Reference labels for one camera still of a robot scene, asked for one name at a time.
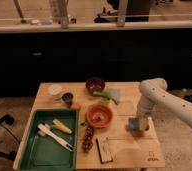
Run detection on blue sponge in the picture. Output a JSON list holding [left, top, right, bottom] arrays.
[[128, 118, 144, 135]]

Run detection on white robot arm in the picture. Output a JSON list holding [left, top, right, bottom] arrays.
[[136, 78, 192, 128]]

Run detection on grey cloth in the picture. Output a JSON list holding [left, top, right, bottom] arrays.
[[107, 88, 120, 105]]

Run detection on orange bowl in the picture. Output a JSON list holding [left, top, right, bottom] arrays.
[[86, 104, 113, 129]]

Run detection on green vegetable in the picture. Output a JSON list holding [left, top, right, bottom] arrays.
[[93, 91, 119, 105]]

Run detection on dark grape bunch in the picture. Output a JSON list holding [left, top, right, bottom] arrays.
[[82, 126, 94, 153]]

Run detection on dark red bowl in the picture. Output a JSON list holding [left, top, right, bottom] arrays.
[[85, 77, 105, 94]]

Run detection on orange carrot piece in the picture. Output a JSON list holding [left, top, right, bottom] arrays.
[[70, 102, 81, 111]]

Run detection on small dark cup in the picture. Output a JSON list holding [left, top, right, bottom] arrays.
[[62, 92, 73, 106]]

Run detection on yellow corn cob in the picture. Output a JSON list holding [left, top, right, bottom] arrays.
[[53, 119, 72, 134]]

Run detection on white cup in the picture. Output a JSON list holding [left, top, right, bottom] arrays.
[[48, 84, 62, 99]]

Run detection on white tongs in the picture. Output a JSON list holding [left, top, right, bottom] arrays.
[[38, 124, 74, 152]]

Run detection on green plastic tray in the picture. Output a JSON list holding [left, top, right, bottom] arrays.
[[18, 109, 79, 171]]

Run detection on black chair base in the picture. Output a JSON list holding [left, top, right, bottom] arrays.
[[0, 114, 19, 161]]

